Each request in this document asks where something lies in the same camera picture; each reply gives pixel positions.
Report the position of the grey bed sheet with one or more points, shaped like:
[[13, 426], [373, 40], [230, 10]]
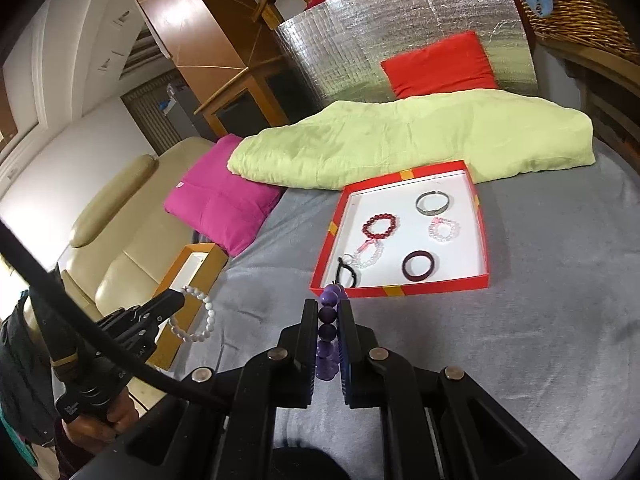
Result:
[[525, 310]]

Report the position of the red cardboard box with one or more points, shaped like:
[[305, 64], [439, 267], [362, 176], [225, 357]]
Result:
[[460, 260]]

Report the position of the wicker basket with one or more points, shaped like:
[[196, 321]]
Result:
[[585, 10]]

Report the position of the silver bangle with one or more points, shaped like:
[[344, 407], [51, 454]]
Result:
[[434, 211]]

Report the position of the pink cushion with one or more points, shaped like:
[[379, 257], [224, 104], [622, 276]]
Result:
[[225, 195]]

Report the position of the beige leather sofa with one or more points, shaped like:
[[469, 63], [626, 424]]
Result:
[[125, 220]]

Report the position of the person's dark clothing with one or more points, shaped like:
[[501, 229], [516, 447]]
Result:
[[20, 385]]

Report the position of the brown slatted panel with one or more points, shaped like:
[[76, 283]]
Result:
[[145, 115]]

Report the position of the silver foil mat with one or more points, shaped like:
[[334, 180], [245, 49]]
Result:
[[340, 50]]

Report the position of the grey appliance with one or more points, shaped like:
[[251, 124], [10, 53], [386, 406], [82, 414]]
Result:
[[177, 110]]

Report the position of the red cushion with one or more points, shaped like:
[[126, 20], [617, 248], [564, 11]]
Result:
[[440, 65]]

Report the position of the wooden table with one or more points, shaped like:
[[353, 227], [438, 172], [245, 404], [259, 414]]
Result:
[[200, 20]]

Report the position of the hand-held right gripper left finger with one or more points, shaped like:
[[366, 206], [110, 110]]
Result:
[[311, 355]]

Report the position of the person's left hand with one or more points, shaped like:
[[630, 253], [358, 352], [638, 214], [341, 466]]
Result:
[[117, 412]]

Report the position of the dark red bangle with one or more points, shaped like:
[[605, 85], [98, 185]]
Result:
[[407, 272]]

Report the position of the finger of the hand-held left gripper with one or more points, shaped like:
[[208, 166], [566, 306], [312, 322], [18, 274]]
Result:
[[162, 316], [150, 304]]

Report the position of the orange cardboard box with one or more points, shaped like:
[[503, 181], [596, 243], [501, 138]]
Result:
[[215, 260]]

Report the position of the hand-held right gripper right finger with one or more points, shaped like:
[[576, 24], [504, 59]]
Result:
[[347, 355]]

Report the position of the light green blanket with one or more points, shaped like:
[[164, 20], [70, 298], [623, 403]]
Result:
[[400, 140]]

